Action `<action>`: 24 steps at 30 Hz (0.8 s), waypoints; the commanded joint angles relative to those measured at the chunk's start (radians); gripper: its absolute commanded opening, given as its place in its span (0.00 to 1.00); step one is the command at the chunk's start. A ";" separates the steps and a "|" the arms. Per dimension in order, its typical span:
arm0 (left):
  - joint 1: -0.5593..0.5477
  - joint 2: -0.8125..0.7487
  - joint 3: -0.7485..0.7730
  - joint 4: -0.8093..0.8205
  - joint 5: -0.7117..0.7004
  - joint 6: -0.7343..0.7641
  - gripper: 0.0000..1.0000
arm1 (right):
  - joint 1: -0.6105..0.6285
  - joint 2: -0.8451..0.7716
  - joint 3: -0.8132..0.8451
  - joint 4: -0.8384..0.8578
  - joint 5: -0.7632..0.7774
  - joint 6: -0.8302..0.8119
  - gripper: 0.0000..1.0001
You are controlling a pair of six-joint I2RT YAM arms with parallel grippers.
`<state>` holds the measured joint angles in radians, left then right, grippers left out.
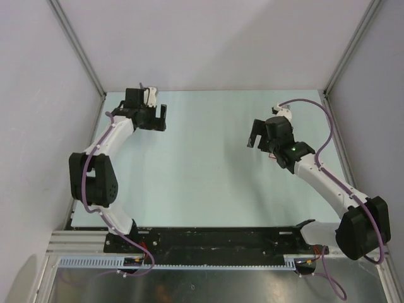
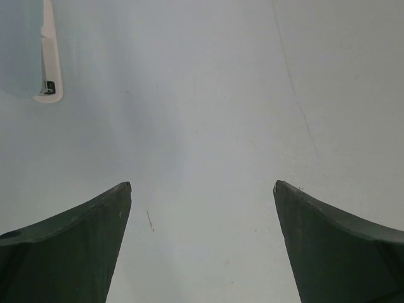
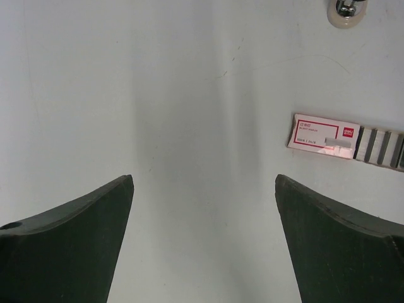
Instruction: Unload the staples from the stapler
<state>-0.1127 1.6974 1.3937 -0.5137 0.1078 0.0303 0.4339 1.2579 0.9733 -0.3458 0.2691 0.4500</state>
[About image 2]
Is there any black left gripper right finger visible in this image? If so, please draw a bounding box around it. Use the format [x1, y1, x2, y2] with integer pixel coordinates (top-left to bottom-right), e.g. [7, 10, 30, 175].
[273, 180, 403, 302]

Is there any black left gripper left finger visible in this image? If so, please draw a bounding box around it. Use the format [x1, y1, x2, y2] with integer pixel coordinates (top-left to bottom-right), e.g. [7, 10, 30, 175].
[1, 182, 131, 302]

